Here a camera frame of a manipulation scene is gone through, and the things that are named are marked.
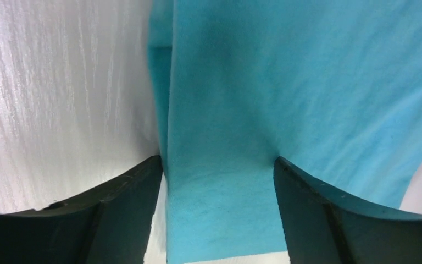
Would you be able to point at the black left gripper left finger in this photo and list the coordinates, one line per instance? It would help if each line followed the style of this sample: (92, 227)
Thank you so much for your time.
(110, 223)

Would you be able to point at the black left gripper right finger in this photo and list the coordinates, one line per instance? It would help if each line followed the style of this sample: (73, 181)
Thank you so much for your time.
(324, 224)

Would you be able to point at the teal t shirt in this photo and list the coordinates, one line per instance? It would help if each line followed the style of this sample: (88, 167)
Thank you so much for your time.
(333, 86)

